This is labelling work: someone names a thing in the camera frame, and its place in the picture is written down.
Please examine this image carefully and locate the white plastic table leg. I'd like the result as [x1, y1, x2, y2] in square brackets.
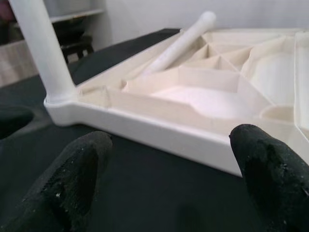
[139, 11, 217, 77]
[8, 0, 78, 103]

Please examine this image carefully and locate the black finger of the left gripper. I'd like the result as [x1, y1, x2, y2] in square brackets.
[0, 106, 34, 140]

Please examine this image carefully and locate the white plastic table top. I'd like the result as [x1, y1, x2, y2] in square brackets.
[43, 28, 309, 178]

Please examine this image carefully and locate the black round stool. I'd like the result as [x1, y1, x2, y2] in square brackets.
[60, 36, 95, 65]

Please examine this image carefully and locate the black tablecloth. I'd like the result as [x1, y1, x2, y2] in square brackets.
[0, 28, 309, 232]

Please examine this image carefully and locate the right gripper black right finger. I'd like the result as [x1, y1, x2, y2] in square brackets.
[228, 124, 309, 232]

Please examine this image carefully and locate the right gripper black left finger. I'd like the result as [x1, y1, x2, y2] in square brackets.
[0, 131, 113, 232]

